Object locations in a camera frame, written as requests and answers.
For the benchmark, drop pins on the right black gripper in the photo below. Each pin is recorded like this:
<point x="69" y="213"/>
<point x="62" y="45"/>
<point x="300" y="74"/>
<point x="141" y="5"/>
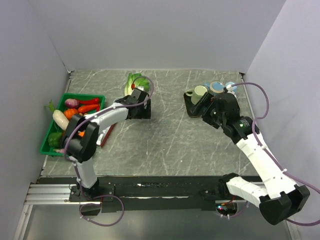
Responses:
<point x="209" y="98"/>

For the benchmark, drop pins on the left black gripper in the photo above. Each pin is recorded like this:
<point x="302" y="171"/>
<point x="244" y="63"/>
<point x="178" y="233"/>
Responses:
<point x="145" y="113"/>

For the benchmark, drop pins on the grey-blue hexagonal mug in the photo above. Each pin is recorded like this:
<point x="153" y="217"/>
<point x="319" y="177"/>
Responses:
<point x="231" y="87"/>

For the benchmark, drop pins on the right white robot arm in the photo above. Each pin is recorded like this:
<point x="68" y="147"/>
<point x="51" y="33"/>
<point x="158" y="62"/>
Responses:
<point x="280" y="196"/>

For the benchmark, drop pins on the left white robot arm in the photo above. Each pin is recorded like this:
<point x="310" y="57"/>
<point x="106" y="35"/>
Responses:
<point x="82" y="133"/>

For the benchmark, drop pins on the green ceramic mug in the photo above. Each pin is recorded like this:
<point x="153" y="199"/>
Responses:
<point x="196" y="93"/>

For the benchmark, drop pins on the blue butterfly mug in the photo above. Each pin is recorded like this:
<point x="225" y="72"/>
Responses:
<point x="216" y="87"/>

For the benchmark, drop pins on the black gold-rimmed tray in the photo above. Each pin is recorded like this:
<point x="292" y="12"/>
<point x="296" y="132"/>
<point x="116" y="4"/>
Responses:
<point x="190" y="107"/>

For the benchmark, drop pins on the green lettuce toy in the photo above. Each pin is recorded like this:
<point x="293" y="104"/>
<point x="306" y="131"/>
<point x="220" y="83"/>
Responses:
<point x="134" y="80"/>

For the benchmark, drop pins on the red toothpaste box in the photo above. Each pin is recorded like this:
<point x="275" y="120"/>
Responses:
<point x="104" y="135"/>

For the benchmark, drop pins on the red chili toy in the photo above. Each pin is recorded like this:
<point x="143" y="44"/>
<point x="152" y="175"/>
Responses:
<point x="93" y="101"/>

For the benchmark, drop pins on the orange carrot toy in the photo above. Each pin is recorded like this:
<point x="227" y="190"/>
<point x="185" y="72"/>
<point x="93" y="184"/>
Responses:
<point x="87" y="108"/>

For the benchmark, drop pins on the purple onion toy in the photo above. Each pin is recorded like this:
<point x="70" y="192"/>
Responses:
<point x="71" y="103"/>

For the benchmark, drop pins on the orange pumpkin toy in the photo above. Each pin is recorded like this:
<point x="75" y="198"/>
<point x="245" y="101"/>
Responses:
<point x="68" y="113"/>

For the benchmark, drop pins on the white radish toy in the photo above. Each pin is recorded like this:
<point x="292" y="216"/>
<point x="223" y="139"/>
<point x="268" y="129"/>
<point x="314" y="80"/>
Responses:
<point x="60" y="119"/>

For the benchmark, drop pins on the green bell pepper toy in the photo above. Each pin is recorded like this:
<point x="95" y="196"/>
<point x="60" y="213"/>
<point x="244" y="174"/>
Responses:
<point x="54" y="139"/>

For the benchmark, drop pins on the green vegetable crate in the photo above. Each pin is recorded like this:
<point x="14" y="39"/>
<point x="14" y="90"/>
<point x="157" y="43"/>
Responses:
<point x="45" y="149"/>

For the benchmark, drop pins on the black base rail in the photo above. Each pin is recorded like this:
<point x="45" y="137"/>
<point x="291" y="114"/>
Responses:
<point x="138" y="193"/>

